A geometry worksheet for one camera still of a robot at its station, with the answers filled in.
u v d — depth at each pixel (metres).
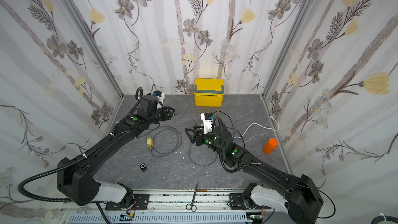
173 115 0.78
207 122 0.64
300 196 0.40
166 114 0.70
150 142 0.91
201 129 0.64
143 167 0.84
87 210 0.72
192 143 0.65
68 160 0.42
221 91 1.04
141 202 0.73
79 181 0.40
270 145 0.84
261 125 1.04
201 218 0.70
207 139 0.63
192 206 0.73
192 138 0.64
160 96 0.72
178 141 0.96
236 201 0.74
